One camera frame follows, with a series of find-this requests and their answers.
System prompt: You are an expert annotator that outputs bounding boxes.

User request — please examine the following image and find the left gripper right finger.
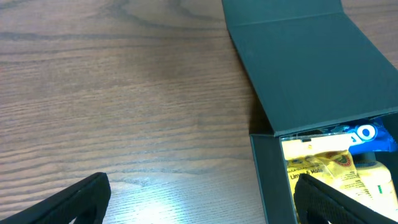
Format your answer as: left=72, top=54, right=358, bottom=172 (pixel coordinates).
left=294, top=174, right=397, bottom=224

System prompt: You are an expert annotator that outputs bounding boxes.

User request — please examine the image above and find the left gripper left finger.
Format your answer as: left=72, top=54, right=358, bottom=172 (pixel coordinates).
left=1, top=172, right=111, bottom=224

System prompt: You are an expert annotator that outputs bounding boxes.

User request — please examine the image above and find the yellow snack bag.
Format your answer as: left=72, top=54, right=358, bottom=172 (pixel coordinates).
left=281, top=134, right=373, bottom=223

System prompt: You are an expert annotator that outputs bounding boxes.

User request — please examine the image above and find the yellow plastic jar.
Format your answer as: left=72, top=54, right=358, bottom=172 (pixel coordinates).
left=355, top=161, right=397, bottom=222

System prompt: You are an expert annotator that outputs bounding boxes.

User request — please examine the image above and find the blue Oreo cookie pack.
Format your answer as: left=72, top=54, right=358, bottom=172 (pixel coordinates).
left=326, top=118, right=397, bottom=155

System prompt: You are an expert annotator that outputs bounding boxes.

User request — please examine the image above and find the black gift box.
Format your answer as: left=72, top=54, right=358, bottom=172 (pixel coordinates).
left=223, top=0, right=397, bottom=223

